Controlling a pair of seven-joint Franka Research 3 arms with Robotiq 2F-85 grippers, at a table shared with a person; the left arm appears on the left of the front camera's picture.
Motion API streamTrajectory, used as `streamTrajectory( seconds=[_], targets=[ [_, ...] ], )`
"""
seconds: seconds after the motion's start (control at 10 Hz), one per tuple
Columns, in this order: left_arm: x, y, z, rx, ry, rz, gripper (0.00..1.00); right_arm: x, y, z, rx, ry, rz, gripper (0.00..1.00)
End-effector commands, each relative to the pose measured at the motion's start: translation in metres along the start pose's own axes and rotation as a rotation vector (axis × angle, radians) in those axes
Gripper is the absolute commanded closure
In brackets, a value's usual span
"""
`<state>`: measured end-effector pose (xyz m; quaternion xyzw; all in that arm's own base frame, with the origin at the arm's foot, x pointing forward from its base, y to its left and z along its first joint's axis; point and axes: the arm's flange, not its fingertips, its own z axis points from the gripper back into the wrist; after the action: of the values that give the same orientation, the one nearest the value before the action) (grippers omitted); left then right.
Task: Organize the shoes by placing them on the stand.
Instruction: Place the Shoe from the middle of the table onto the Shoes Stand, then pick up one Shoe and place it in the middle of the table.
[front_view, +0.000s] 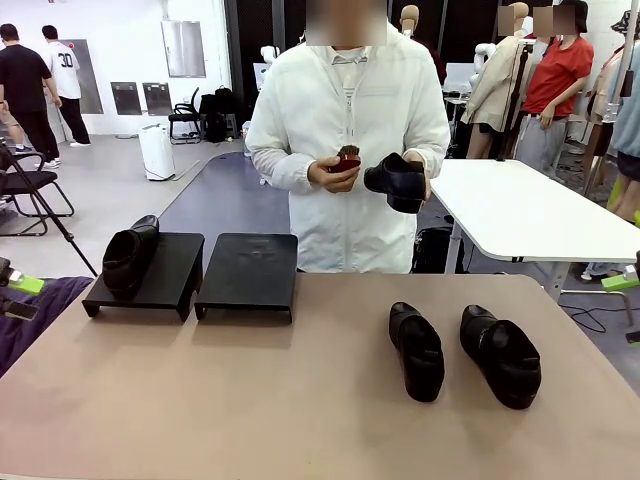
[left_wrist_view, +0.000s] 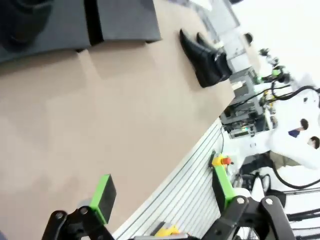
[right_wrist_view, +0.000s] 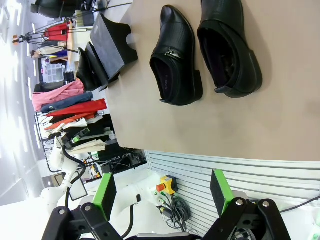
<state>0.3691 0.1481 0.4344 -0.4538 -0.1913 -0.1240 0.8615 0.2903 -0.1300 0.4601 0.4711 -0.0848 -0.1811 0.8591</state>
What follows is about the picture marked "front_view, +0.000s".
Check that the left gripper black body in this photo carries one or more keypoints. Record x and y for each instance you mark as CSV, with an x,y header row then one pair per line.
x,y
4,270

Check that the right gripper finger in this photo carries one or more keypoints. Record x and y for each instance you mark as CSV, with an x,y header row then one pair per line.
x,y
620,283
634,337

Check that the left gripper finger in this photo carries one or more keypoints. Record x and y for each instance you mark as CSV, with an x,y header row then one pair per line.
x,y
30,286
22,311

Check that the black leather dress shoe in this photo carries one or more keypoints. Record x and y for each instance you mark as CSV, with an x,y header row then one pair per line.
x,y
500,365
417,360
125,260
395,182

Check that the red wooden shoe brush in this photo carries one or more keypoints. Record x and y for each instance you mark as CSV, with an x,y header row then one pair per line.
x,y
350,161

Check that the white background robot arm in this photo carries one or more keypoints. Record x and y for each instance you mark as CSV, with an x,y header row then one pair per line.
x,y
482,52
270,54

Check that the person's left forearm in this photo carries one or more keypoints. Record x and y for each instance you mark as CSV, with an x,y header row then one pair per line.
x,y
435,150

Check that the person's right forearm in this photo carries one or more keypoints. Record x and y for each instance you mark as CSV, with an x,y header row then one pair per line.
x,y
280,170

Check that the black shoe stand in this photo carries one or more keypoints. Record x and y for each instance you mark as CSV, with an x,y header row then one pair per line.
x,y
175,270
250,280

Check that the person's left hand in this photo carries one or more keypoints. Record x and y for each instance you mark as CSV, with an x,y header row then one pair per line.
x,y
415,155

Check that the person's right hand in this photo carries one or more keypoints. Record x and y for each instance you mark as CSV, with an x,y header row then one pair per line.
x,y
322,177

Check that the black folding chair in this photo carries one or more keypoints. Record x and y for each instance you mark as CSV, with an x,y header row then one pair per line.
x,y
30,180

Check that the white table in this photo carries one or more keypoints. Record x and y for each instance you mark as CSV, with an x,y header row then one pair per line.
x,y
525,210

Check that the man in khaki shorts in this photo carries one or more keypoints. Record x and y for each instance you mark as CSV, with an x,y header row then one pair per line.
x,y
4,117

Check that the teal garment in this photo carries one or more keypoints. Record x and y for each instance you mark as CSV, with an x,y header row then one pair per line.
x,y
631,120

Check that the white air purifier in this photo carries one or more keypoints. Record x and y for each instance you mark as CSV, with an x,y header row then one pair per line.
x,y
157,155

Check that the mannequin in light beige clothes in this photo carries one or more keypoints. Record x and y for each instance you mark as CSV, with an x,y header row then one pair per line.
x,y
605,90

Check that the man in black clothes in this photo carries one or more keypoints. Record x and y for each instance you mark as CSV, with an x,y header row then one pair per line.
x,y
22,75

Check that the man in white shirt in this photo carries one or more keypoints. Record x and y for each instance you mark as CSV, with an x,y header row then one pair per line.
x,y
65,70

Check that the mannequin in red shirt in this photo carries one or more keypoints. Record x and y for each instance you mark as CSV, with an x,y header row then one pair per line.
x,y
555,80

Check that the white metal pole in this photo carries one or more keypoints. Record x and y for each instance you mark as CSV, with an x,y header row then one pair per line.
x,y
624,65

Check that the black office chair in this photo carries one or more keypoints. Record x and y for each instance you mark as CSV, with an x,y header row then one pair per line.
x,y
185,120

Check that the mannequin in beige jacket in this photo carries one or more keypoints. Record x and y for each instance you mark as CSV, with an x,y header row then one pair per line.
x,y
492,85

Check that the black backpack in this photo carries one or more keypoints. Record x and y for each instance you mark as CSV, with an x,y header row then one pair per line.
x,y
216,110

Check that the dark hat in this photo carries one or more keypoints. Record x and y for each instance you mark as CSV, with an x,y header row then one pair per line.
x,y
627,22

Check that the person in white jacket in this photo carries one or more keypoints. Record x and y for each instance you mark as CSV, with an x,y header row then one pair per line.
x,y
360,225

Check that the bare mannequin head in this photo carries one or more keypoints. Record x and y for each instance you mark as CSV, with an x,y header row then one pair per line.
x,y
410,17

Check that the tall grey wall panel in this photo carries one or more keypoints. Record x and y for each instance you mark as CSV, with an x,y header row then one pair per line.
x,y
90,85

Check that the small grey wall panel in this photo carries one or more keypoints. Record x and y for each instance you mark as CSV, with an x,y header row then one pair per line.
x,y
157,98
125,97

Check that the metal wall cabinet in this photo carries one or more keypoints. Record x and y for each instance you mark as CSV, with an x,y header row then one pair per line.
x,y
182,50

